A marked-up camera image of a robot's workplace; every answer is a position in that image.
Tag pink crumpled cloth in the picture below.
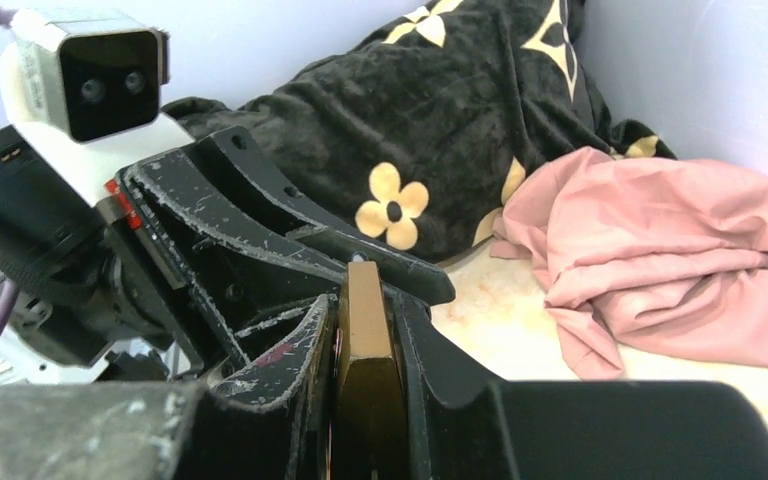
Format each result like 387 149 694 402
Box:
491 148 768 379

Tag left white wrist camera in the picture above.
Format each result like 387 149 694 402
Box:
0 7 193 206

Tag black floral plush blanket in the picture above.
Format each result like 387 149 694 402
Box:
165 1 671 262

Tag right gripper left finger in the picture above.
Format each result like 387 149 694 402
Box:
0 294 337 479

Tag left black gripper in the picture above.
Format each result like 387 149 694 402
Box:
0 126 346 368

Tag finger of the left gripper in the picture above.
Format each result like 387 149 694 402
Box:
195 127 456 305

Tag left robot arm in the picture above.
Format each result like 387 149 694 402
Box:
0 126 455 380

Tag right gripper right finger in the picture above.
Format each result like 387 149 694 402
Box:
393 294 768 479

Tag brass padlock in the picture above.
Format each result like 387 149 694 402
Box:
331 261 410 479

